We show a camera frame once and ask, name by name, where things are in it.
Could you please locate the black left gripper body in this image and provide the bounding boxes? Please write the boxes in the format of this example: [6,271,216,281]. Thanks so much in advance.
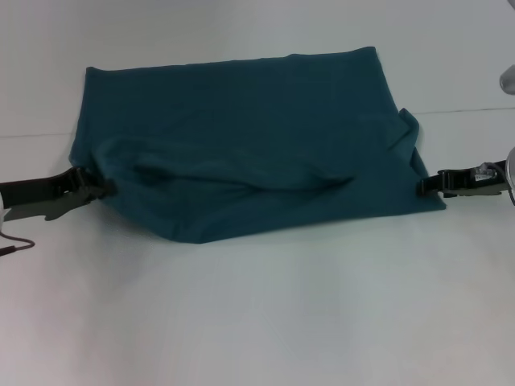
[0,166,92,223]

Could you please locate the red cable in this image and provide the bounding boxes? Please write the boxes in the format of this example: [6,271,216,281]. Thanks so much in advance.
[0,236,36,258]

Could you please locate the grey right gripper cable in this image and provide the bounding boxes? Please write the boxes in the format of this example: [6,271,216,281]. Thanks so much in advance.
[474,161,515,207]

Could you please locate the teal t-shirt with FREE print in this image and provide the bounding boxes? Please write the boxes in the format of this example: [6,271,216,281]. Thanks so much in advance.
[68,47,447,245]

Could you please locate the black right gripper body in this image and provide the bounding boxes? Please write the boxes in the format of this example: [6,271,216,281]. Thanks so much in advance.
[437,159,509,199]

